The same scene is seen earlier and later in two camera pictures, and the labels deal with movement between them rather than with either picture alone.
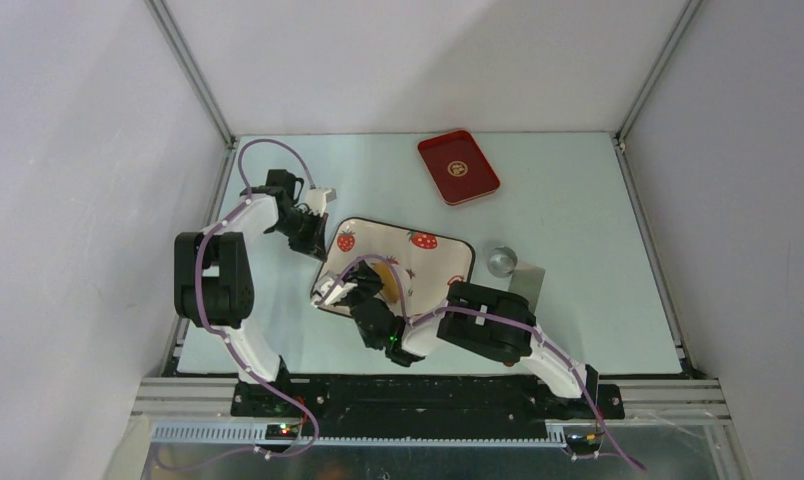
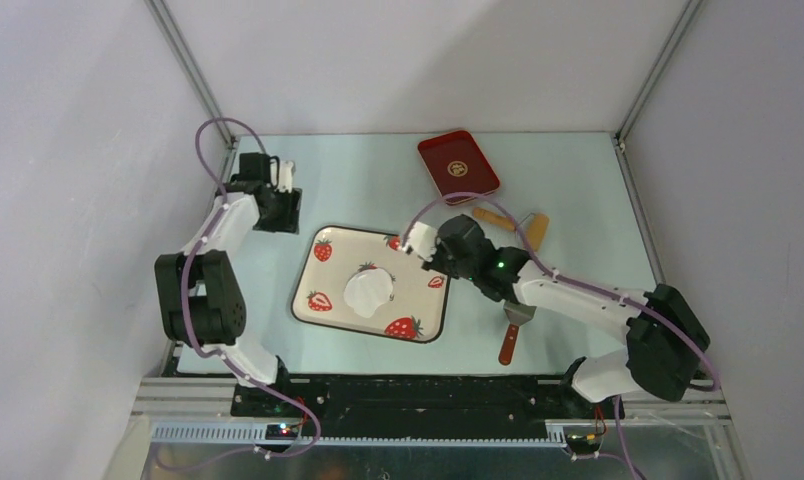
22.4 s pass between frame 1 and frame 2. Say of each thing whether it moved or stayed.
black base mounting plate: stayed
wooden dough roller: moved
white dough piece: moved
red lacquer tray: stayed
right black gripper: moved
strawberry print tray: moved
